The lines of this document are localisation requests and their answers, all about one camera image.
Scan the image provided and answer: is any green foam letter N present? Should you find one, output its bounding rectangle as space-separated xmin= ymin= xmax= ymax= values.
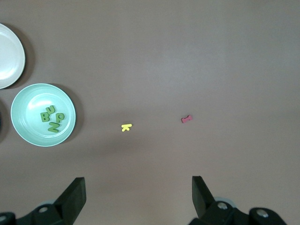
xmin=47 ymin=121 xmax=60 ymax=133

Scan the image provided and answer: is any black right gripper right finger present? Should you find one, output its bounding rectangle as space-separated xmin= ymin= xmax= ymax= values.
xmin=188 ymin=175 xmax=290 ymax=225

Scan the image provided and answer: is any pink plate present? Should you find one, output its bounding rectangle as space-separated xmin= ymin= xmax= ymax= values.
xmin=0 ymin=22 xmax=26 ymax=90

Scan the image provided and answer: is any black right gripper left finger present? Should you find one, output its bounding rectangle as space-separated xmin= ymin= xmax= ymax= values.
xmin=0 ymin=177 xmax=87 ymax=225

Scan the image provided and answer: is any green plate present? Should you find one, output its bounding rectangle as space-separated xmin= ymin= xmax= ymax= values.
xmin=10 ymin=83 xmax=77 ymax=147

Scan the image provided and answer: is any brown table mat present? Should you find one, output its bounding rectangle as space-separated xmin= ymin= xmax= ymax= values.
xmin=0 ymin=0 xmax=300 ymax=225

